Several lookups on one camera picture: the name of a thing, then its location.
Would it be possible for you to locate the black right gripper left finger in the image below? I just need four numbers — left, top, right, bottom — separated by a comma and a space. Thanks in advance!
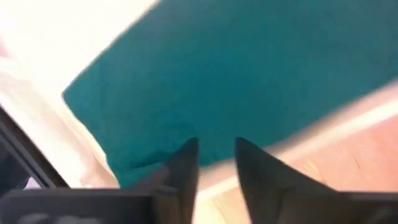
0, 136, 200, 224

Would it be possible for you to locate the green cloth napkin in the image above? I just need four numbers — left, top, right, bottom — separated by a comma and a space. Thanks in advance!
62, 0, 398, 189

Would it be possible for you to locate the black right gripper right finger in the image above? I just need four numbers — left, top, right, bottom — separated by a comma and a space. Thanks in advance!
234, 136, 398, 224

